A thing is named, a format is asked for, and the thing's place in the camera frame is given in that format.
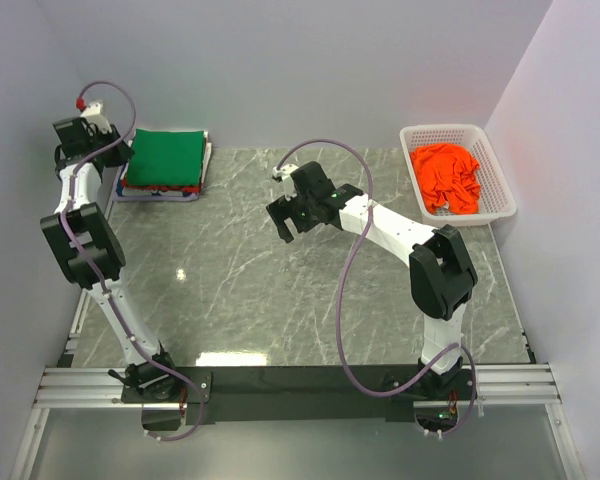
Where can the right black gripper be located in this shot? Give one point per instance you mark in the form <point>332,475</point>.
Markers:
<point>282,211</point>

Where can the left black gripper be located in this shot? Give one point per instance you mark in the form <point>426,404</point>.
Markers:
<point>122,154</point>

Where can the green t-shirt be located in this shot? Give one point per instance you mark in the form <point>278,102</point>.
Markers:
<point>166,158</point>

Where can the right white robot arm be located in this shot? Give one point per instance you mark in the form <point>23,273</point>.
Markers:
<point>442,275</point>

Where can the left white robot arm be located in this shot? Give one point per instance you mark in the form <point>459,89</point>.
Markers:
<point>90,255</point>

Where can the folded red printed t-shirt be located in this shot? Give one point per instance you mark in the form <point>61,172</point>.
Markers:
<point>160,188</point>

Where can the orange t-shirt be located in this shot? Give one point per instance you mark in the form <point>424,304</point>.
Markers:
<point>447,178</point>

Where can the white plastic basket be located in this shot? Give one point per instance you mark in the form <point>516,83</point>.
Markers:
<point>496,199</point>

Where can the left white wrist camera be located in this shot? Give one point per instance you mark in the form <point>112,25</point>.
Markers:
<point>94,114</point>

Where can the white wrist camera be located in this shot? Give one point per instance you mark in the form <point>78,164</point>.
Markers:
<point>283,176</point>
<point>94,114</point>

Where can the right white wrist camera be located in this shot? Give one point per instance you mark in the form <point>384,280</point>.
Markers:
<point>283,176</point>

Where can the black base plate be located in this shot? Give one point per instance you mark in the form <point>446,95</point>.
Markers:
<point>280,393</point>

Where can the aluminium rail frame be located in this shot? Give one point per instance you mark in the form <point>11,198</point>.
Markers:
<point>221,289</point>

